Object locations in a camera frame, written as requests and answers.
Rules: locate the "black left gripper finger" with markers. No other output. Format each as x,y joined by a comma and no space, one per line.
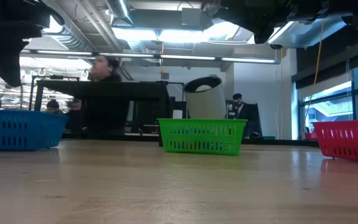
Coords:
5,49

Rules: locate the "long ceiling light bar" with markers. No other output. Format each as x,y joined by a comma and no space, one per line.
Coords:
244,59

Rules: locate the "person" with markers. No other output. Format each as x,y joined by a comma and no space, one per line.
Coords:
242,112
73,115
104,105
53,107

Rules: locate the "blue plastic basket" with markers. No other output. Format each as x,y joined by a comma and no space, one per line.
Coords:
17,130

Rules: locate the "white cylinder with black rim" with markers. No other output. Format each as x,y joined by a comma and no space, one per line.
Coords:
205,102

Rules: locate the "red bin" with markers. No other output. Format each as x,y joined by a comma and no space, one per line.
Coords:
310,136

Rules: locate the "green plastic basket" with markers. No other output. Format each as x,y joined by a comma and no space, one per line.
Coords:
204,137

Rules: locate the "black mesh metal shelf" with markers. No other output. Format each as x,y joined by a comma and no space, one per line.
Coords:
148,90

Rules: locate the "red plastic basket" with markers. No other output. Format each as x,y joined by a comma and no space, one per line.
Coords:
350,140

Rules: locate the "dome security camera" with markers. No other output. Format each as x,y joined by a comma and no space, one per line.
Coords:
276,46

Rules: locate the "round silver ceiling duct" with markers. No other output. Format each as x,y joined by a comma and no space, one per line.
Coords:
82,34

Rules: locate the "black knob on frame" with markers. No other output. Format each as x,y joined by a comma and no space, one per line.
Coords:
256,136

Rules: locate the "black aluminium table frame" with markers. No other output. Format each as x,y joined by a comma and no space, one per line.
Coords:
275,142

